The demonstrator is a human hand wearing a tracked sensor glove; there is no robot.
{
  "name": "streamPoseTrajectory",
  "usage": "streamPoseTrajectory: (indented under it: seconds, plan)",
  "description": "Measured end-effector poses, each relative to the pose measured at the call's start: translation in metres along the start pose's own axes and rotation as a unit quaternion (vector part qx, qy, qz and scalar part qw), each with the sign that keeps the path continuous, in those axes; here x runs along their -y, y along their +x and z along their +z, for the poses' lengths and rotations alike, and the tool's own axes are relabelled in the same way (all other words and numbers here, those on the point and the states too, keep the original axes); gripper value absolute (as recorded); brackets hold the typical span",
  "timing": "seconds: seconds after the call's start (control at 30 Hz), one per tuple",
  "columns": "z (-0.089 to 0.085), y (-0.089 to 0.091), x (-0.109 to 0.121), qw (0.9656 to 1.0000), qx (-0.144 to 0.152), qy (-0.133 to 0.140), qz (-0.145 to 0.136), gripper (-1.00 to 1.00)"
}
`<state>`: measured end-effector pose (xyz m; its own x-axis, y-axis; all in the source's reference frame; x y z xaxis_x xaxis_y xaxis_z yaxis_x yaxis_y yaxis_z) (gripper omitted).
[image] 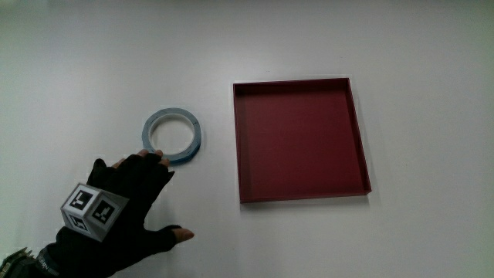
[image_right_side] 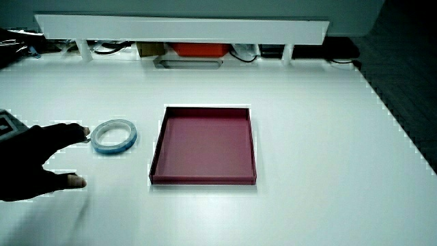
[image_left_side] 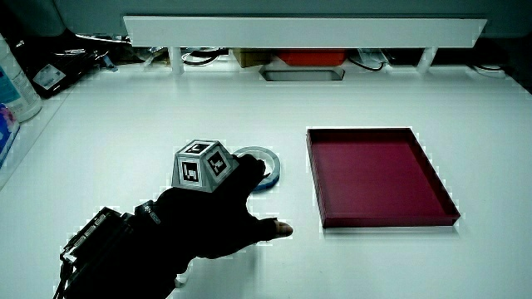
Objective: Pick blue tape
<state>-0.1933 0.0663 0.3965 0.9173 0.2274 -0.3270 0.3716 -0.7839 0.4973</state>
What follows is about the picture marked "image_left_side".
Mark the person's left hand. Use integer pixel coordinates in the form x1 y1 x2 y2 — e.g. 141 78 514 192
140 140 294 261

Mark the blue tape roll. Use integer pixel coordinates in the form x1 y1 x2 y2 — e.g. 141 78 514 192
232 145 282 194

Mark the orange box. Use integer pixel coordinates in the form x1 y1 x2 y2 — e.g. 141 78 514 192
275 48 348 67

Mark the blue packet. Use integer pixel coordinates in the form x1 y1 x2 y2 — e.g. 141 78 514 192
0 103 21 168

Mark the white raised shelf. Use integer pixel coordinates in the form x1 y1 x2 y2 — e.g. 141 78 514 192
122 15 488 76

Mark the dark red tray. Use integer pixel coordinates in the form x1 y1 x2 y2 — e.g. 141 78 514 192
306 127 461 229

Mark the black box with white label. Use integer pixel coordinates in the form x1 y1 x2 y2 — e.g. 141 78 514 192
23 48 101 100

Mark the tan cardboard box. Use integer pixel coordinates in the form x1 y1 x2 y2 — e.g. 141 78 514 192
231 47 276 69

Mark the white plastic bottle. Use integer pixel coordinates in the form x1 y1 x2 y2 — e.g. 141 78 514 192
0 32 43 123

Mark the coiled black and white cable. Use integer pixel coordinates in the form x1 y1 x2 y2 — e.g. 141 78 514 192
180 48 222 67

